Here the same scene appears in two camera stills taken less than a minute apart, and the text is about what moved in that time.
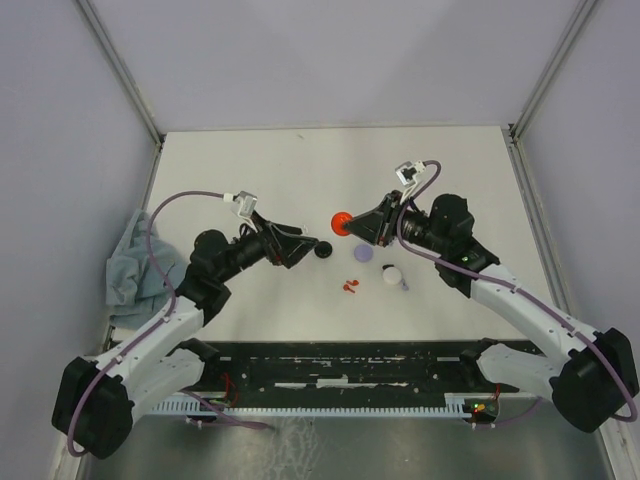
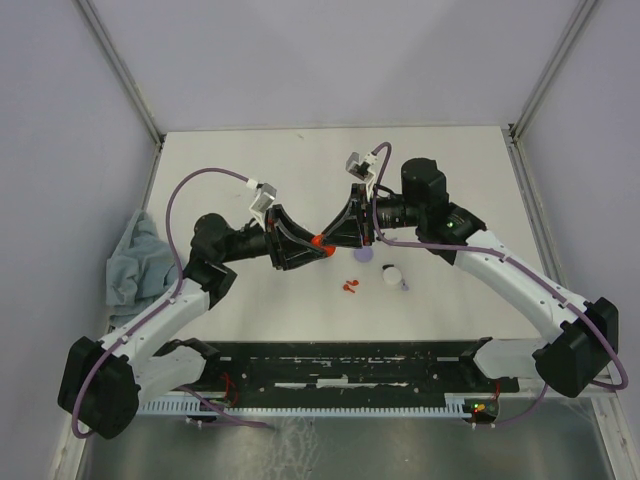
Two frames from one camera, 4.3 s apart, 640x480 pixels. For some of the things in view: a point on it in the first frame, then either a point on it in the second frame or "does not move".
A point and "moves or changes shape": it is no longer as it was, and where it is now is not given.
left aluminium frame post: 99,30 does not move
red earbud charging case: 337,223 moves or changes shape
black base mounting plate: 344,367 does not move
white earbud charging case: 391,275 does not move
